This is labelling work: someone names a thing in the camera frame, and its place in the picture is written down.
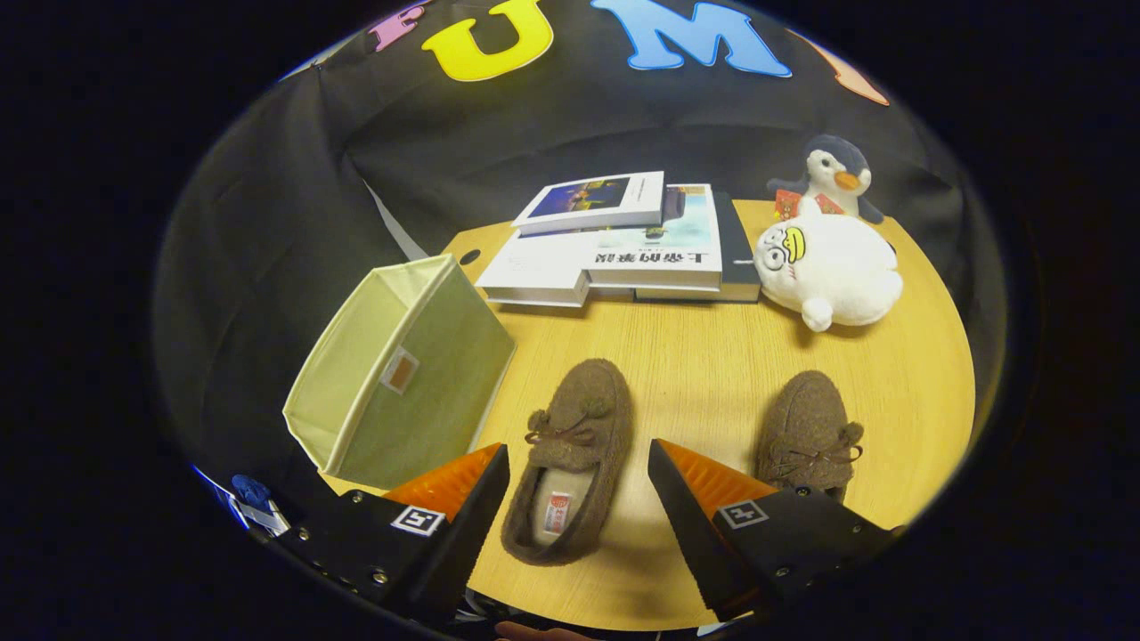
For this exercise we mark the white paper sheets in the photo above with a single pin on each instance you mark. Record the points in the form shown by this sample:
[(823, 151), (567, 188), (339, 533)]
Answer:
[(258, 516)]

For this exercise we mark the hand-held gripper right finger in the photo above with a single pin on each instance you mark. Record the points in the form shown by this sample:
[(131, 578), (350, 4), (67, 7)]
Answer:
[(699, 543)]

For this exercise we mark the white book with sky cover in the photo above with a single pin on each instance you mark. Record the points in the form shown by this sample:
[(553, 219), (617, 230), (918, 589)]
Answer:
[(659, 245)]

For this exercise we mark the blue cloth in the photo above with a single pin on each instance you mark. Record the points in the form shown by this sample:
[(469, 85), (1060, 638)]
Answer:
[(251, 491)]

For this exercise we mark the white book with text cover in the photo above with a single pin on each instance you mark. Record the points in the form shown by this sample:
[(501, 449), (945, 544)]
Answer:
[(534, 267)]

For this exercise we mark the white plush duck toy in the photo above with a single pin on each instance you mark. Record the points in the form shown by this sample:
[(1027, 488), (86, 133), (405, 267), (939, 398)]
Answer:
[(837, 276)]

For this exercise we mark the brown fuzzy shoe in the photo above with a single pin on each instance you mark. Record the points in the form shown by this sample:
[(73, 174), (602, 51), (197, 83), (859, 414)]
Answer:
[(806, 418), (579, 401)]

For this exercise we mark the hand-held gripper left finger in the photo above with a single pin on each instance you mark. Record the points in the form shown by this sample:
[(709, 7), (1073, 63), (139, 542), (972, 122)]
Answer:
[(463, 543)]

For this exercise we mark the green fabric storage box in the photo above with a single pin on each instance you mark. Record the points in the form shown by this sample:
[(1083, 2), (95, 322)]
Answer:
[(436, 356)]

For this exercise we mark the penguin plush toy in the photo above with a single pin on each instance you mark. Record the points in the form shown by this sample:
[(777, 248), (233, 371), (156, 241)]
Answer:
[(837, 169)]

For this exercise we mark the black book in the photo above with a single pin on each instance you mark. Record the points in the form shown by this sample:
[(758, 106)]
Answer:
[(735, 249)]

